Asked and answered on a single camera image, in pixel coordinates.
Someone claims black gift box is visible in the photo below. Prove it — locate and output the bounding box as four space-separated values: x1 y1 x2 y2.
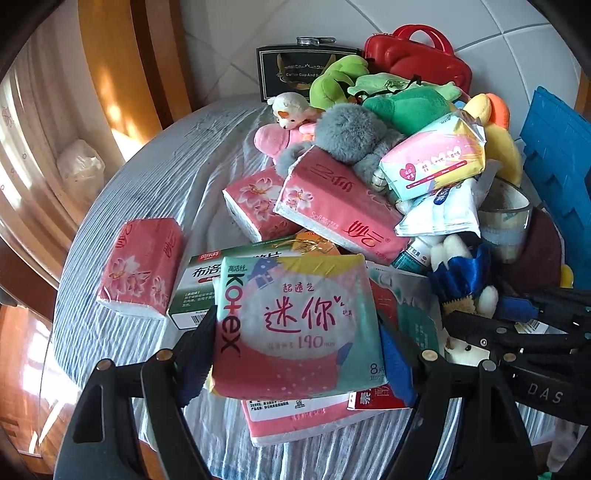
256 37 363 103

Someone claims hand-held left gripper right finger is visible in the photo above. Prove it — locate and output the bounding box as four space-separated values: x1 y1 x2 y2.
376 311 541 480

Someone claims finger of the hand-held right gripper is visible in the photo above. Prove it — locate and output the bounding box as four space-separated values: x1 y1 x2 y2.
443 311 591 363
496 286 591 335

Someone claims clear plastic bag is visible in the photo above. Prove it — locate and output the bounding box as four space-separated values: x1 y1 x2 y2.
56 138 107 204

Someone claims beige curtain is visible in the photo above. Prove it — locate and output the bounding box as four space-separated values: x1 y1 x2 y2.
0 28 93 250

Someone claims clear glass cup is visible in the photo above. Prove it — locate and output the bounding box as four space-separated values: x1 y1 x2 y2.
478 178 534 264

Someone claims blue white plush toy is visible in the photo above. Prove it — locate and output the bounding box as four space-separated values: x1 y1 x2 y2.
427 233 502 365

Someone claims teal pink sanitary pad pack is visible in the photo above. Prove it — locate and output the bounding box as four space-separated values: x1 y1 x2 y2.
210 253 386 400

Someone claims green white medicine box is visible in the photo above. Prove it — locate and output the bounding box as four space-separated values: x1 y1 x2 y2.
167 235 301 330

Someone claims white monkey plush toy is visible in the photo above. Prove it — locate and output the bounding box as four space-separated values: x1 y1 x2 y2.
269 92 319 132

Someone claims white teal tube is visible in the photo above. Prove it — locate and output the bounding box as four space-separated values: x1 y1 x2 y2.
392 235 435 271

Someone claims grey striped bedsheet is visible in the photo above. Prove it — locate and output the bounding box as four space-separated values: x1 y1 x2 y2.
53 95 462 480

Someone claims pink plush toy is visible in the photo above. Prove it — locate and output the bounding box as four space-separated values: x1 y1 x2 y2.
254 122 319 160

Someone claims large pink floral tissue pack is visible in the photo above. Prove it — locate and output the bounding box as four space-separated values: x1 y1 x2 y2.
273 147 411 265

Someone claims small red white box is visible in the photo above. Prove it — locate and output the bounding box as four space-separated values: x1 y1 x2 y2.
347 383 411 411

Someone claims white blue wipes packet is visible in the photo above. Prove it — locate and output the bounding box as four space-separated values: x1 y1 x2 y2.
394 178 481 238

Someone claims white pink sanitary pad pack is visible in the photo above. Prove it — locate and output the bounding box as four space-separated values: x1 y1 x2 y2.
379 113 488 202

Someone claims maroon round object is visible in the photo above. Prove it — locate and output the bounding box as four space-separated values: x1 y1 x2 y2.
501 208 566 296

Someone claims pink white flat packet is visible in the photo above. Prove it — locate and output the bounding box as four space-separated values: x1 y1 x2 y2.
240 390 416 446

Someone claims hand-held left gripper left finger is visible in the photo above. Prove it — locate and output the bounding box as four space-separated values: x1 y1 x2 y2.
60 305 220 480

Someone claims dark green plush toy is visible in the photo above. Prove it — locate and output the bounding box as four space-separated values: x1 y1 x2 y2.
362 85 462 137

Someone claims red toy suitcase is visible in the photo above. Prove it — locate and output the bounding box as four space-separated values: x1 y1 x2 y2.
362 25 474 95

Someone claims small pink tissue pack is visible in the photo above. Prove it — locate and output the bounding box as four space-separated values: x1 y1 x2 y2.
96 218 184 320

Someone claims white padded headboard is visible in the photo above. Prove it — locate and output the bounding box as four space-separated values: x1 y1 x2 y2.
178 0 583 112

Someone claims lime green plush toy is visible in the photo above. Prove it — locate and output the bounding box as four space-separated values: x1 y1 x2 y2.
308 55 370 110

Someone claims grey plush toy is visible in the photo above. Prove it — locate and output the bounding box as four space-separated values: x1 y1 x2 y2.
276 104 407 195

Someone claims white green packet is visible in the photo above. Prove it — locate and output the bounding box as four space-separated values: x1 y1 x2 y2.
367 261 444 361

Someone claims yellow plush toy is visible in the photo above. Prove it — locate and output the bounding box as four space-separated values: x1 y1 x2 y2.
462 92 525 188

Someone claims orange packet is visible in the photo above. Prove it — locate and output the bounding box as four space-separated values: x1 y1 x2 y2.
295 231 342 257

